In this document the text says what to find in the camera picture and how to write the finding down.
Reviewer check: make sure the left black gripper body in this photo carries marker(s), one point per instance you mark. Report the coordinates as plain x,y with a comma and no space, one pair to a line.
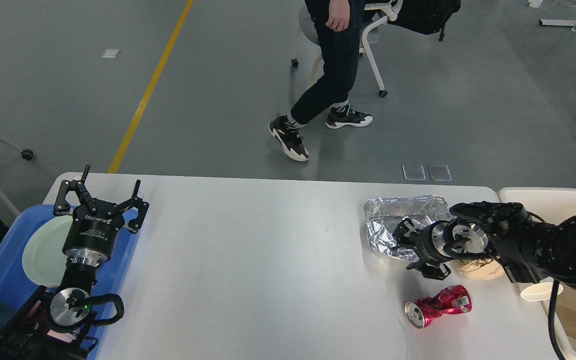
92,236

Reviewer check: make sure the black backpack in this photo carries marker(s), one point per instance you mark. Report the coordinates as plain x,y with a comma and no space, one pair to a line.
426,17

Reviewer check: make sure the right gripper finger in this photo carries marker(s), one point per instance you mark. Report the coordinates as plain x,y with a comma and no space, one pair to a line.
429,271
404,235

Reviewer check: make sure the grey white office chair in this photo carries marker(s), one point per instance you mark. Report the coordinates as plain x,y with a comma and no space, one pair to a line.
386,11

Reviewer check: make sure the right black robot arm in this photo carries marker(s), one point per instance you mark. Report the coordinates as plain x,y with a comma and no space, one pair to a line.
527,248

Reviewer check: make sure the white plastic bin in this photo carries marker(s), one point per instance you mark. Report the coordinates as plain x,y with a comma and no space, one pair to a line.
554,205

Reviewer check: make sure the lying white paper cup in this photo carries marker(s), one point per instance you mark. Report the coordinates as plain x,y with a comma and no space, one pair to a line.
536,292

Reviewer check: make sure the walking person's sneaker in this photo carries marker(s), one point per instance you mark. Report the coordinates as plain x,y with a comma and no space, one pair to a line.
289,138
346,115

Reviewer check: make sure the aluminium foil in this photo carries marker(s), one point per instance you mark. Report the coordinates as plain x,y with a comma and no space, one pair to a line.
383,215

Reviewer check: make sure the walking person's left sneaker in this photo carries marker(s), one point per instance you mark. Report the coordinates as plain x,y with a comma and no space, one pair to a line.
289,138

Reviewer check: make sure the green plate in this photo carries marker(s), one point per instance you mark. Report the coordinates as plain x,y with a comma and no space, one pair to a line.
43,260

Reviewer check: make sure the walking person dark jeans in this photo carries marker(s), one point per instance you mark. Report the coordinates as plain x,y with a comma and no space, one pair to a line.
338,26

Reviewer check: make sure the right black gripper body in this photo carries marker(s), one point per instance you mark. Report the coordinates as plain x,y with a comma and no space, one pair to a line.
429,244

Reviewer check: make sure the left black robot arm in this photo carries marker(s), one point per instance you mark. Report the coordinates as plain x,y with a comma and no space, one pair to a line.
59,322

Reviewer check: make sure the crushed red can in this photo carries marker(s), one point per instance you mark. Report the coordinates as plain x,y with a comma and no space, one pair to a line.
452,300

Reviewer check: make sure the pink ribbed mug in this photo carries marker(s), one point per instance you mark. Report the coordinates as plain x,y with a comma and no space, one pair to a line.
76,331

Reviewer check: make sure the walking person's right sneaker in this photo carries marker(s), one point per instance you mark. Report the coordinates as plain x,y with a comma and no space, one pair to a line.
346,115

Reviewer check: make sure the crumpled brown napkin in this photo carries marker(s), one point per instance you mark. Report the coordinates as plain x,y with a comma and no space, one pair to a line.
481,269

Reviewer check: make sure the blue plastic tray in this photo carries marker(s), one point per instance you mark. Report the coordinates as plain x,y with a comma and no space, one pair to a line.
16,287

